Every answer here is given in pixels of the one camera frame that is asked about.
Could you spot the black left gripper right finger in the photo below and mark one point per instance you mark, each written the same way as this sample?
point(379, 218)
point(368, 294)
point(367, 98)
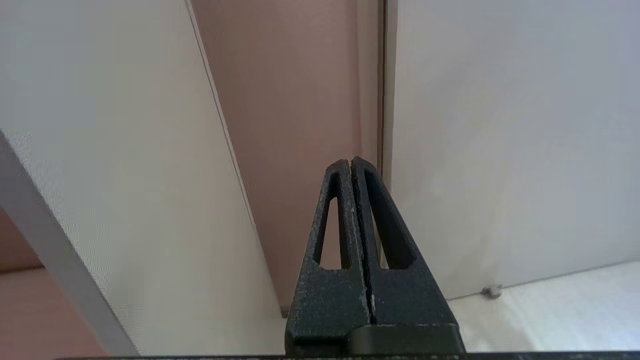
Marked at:
point(405, 295)

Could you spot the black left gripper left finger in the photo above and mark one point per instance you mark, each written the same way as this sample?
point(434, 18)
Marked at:
point(325, 300)

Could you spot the small metal floor doorstop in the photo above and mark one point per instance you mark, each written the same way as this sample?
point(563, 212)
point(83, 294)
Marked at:
point(492, 292)

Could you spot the beige cabinet panel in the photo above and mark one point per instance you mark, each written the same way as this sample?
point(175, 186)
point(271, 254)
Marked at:
point(125, 175)

